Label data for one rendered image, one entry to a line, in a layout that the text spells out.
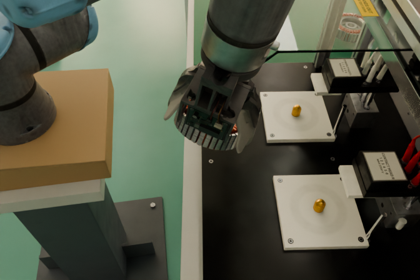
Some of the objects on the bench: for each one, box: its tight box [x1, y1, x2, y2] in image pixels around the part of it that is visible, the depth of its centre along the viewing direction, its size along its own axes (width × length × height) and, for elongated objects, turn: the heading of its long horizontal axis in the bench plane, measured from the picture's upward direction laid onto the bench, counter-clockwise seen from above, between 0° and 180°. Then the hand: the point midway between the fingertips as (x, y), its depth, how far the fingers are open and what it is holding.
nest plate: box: [273, 174, 369, 250], centre depth 70 cm, size 15×15×1 cm
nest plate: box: [259, 91, 336, 143], centre depth 86 cm, size 15×15×1 cm
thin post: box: [333, 104, 347, 138], centre depth 79 cm, size 2×2×10 cm
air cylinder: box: [375, 197, 420, 228], centre depth 69 cm, size 5×8×6 cm
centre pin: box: [313, 199, 326, 213], centre depth 69 cm, size 2×2×3 cm
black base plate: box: [201, 61, 420, 280], centre depth 79 cm, size 47×64×2 cm
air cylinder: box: [342, 93, 379, 128], centre depth 85 cm, size 5×8×6 cm
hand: (210, 122), depth 59 cm, fingers closed on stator, 13 cm apart
